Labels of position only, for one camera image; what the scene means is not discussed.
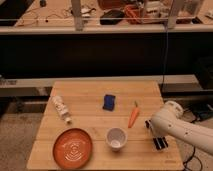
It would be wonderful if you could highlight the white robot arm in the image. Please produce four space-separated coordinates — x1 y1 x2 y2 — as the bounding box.
150 101 213 156

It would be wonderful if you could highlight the black device on bench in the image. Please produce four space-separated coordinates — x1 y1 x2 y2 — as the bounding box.
100 9 124 25

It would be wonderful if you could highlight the orange plate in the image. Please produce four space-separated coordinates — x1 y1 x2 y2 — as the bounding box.
52 128 93 170

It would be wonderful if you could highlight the orange toy carrot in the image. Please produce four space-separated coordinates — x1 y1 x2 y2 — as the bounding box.
128 101 140 128

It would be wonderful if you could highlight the black floor cable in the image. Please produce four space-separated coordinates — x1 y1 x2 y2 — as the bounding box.
181 108 204 171

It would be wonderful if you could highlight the orange tool on bench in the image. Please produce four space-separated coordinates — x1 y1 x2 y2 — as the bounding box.
124 4 148 24

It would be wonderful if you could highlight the blue sponge block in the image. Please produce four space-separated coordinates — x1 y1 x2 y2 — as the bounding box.
103 94 115 111

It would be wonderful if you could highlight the white ceramic cup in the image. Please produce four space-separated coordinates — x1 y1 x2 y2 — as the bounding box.
106 127 127 152

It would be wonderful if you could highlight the white plastic bottle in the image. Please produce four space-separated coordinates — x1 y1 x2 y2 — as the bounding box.
52 96 72 124

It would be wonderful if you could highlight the black striped eraser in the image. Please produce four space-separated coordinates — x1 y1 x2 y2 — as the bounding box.
145 120 169 151

